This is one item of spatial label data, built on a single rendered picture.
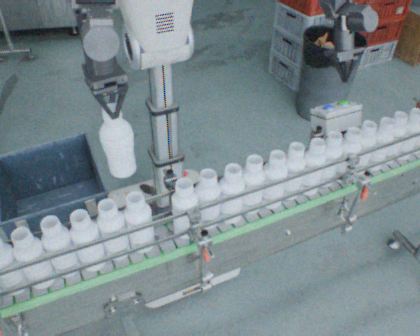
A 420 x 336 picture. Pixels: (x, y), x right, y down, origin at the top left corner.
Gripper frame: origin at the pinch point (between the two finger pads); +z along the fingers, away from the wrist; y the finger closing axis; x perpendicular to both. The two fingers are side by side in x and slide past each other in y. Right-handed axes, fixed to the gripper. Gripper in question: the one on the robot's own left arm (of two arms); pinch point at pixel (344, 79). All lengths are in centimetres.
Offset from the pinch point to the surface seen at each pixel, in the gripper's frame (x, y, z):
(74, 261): -15, -87, 20
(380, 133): -17.1, -2.3, 12.0
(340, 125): -3.6, -5.0, 12.5
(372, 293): 20, 38, 119
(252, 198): -16.2, -43.2, 18.6
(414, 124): -18.0, 10.2, 12.2
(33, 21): 367, -83, -32
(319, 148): -19.1, -24.9, 9.5
